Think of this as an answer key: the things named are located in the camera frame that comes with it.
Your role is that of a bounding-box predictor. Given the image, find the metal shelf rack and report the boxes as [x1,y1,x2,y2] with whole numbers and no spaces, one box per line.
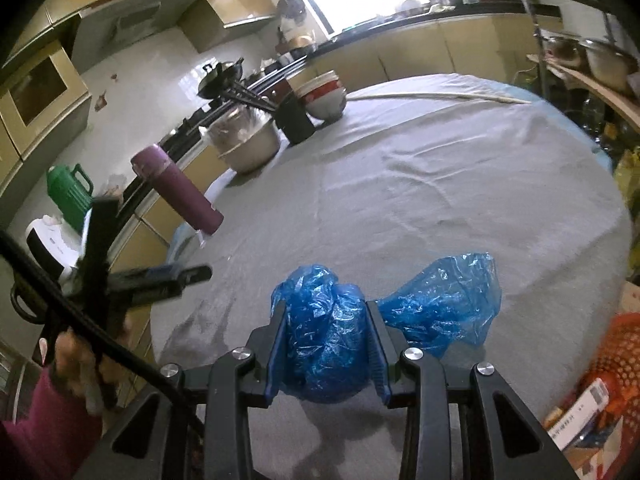
[515,0,640,136]

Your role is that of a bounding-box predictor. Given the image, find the black container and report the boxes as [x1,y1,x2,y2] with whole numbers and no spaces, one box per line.
[274,95,317,145]

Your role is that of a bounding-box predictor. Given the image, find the white carton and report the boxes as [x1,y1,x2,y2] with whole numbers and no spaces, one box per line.
[547,379,610,451]

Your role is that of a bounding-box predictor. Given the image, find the steel kettle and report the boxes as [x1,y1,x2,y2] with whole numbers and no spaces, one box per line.
[276,0,308,36]

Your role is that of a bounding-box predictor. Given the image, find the red plastic basket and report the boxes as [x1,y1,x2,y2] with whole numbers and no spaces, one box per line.
[565,312,640,456]

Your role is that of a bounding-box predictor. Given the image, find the large metal pot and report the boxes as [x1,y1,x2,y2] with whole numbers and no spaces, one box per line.
[580,37,638,92]

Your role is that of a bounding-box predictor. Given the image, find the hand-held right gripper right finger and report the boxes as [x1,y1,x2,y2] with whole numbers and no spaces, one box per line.
[366,301,568,480]

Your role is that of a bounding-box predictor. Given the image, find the white and black appliance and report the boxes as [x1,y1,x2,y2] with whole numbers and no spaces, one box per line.
[25,215,86,281]

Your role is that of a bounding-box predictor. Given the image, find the round table with grey cloth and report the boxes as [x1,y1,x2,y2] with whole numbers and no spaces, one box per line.
[150,74,633,480]

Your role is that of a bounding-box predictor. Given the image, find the stack of red white bowls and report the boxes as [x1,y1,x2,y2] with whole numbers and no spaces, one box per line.
[287,71,347,122]

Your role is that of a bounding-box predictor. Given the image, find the yellow wall cabinets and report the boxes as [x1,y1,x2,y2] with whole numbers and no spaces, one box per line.
[0,0,266,176]

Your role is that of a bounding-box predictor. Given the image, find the range hood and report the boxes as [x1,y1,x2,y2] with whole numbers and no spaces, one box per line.
[70,0,206,73]

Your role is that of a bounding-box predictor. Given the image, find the small metal pot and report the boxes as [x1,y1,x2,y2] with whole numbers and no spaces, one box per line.
[542,35,586,71]

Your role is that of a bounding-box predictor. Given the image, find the green thermos jug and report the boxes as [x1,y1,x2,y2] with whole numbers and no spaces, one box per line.
[46,162,94,233]

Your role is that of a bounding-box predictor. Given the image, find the black wok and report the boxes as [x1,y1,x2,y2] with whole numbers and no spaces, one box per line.
[196,59,278,113]

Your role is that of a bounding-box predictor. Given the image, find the yellow base cabinets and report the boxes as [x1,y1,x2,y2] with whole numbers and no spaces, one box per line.
[310,15,541,91]

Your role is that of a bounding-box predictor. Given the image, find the purple thermos bottle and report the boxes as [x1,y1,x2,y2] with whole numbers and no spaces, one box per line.
[131,144,225,236]

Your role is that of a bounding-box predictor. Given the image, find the blue plastic bag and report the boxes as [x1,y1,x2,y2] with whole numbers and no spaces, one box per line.
[270,251,502,406]

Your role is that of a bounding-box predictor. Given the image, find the person's left hand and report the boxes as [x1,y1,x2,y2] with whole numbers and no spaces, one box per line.
[47,312,133,416]

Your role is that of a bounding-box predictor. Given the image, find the covered metal bowl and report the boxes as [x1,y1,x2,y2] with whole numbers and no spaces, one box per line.
[199,107,282,175]

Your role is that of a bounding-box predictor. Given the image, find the yellow packet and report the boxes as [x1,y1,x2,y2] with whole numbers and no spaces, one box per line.
[612,147,640,211]

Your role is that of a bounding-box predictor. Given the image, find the person's left forearm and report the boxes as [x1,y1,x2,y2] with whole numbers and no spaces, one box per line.
[0,367,103,480]

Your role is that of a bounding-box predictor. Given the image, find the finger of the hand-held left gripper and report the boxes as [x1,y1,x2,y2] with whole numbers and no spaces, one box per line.
[107,284,185,307]
[110,265,213,287]

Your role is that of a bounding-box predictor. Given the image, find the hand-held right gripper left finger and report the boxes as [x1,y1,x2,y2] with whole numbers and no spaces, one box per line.
[75,300,288,480]

